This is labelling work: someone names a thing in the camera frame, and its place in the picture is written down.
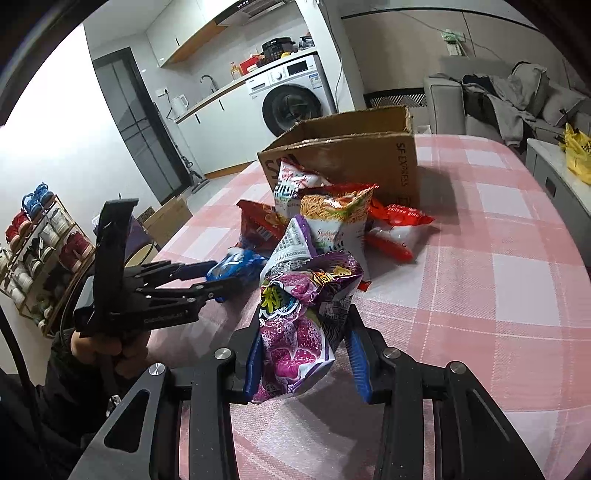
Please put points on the white wall cabinet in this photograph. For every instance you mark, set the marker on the white wall cabinet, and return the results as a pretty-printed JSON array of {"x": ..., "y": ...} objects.
[{"x": 180, "y": 32}]

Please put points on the yellow plastic bag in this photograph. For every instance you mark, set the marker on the yellow plastic bag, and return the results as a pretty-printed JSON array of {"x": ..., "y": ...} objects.
[{"x": 579, "y": 152}]

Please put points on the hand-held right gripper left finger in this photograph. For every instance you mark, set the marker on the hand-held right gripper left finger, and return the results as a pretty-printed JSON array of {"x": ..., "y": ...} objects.
[{"x": 252, "y": 369}]

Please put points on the shoe rack with shoes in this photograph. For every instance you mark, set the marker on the shoe rack with shoes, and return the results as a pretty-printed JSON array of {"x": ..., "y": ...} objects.
[{"x": 69, "y": 244}]

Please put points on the kitchen faucet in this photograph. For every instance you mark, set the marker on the kitchen faucet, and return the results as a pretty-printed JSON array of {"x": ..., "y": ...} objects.
[{"x": 214, "y": 86}]

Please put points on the white base cabinet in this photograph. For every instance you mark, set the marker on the white base cabinet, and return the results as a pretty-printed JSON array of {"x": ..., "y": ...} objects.
[{"x": 217, "y": 134}]

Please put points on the dark glass door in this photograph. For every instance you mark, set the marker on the dark glass door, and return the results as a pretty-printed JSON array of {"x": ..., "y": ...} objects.
[{"x": 138, "y": 124}]

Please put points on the white washing machine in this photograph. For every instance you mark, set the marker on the white washing machine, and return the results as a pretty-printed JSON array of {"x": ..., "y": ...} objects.
[{"x": 286, "y": 108}]

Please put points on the dark red snack packet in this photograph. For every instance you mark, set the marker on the dark red snack packet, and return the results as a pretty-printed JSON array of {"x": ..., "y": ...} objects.
[{"x": 258, "y": 221}]

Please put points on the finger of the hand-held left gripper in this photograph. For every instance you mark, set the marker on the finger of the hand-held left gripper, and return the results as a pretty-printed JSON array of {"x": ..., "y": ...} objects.
[
  {"x": 194, "y": 270},
  {"x": 203, "y": 291}
]

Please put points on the black pressure cooker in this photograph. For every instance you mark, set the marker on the black pressure cooker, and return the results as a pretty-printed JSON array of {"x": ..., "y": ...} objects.
[{"x": 277, "y": 48}]

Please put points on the glossy red snack packet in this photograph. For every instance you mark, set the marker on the glossy red snack packet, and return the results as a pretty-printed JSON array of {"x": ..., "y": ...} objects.
[{"x": 401, "y": 214}]

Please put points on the red box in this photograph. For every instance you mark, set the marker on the red box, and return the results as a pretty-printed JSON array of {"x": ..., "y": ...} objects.
[{"x": 253, "y": 62}]

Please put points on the white power strip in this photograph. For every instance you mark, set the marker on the white power strip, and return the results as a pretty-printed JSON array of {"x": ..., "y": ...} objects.
[{"x": 452, "y": 44}]

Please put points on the white and red snack packet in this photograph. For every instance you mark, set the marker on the white and red snack packet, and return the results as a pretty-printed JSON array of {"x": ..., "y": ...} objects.
[{"x": 392, "y": 240}]

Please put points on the dark clothing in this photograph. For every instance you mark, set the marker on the dark clothing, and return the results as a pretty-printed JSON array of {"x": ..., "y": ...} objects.
[{"x": 478, "y": 85}]

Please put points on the orange noodle snack packet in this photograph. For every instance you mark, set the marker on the orange noodle snack packet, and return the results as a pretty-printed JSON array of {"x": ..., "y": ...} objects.
[{"x": 337, "y": 217}]

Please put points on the printed floor cardboard box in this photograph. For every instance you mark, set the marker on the printed floor cardboard box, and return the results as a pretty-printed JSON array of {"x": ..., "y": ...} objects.
[{"x": 168, "y": 219}]

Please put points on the wooden shoe rack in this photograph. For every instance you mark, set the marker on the wooden shoe rack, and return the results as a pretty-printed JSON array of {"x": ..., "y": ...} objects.
[{"x": 55, "y": 277}]

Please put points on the grey sofa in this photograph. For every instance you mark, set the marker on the grey sofa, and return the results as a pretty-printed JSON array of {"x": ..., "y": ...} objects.
[{"x": 445, "y": 101}]

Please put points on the range hood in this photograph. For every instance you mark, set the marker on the range hood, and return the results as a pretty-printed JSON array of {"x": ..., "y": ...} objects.
[{"x": 249, "y": 7}]

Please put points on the white side table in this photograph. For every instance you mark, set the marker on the white side table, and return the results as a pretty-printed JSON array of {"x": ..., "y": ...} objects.
[{"x": 554, "y": 184}]

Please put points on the patterned black panel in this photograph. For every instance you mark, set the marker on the patterned black panel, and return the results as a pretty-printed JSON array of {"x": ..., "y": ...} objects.
[{"x": 392, "y": 99}]

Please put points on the yellow bottle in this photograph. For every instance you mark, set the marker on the yellow bottle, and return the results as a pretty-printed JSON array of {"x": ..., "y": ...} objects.
[{"x": 235, "y": 71}]

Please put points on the person's left hand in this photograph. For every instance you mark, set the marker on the person's left hand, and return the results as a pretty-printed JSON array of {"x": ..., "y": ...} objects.
[{"x": 131, "y": 355}]

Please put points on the grey clothing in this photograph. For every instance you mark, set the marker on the grey clothing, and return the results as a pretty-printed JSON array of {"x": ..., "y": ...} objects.
[{"x": 512, "y": 106}]

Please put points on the white newsprint snack packet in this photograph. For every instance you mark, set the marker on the white newsprint snack packet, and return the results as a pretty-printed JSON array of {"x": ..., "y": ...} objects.
[{"x": 291, "y": 244}]

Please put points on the blue cookie packet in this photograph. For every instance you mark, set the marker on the blue cookie packet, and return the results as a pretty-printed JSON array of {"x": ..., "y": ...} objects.
[{"x": 231, "y": 267}]

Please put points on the person's left forearm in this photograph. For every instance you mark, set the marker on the person's left forearm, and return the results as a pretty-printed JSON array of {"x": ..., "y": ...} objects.
[{"x": 46, "y": 406}]

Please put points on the white red-print snack packet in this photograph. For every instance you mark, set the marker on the white red-print snack packet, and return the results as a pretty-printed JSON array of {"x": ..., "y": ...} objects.
[{"x": 288, "y": 184}]

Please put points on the grey cushion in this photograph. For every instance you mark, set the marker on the grey cushion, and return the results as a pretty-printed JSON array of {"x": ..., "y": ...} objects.
[{"x": 563, "y": 106}]

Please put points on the purple snack packet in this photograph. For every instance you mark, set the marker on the purple snack packet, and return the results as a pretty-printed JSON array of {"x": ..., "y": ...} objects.
[{"x": 295, "y": 341}]

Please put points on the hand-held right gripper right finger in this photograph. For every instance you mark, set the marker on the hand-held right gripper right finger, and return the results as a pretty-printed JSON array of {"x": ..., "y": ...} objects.
[{"x": 358, "y": 364}]

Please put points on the brown cardboard box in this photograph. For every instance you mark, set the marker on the brown cardboard box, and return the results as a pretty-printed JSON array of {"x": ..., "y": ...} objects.
[{"x": 360, "y": 157}]

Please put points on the white electric kettle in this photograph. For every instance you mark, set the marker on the white electric kettle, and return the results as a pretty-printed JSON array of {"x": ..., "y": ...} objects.
[{"x": 179, "y": 106}]

